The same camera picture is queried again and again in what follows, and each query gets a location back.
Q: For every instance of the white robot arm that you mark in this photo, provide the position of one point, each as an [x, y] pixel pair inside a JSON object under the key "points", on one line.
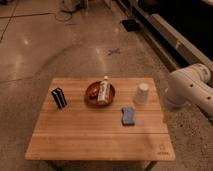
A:
{"points": [[190, 84]]}

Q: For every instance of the white plastic bottle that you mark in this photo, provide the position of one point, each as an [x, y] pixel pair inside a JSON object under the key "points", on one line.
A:
{"points": [[104, 90]]}

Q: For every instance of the brown wooden bowl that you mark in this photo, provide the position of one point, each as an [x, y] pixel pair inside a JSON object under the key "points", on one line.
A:
{"points": [[91, 94]]}

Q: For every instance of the blue sponge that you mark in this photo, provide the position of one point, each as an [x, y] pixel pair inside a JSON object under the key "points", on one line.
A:
{"points": [[128, 116]]}

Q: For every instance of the wooden folding table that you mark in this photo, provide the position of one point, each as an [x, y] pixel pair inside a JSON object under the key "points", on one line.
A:
{"points": [[83, 132]]}

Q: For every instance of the black floor plate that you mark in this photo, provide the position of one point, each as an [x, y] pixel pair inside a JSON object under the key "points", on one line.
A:
{"points": [[130, 25]]}

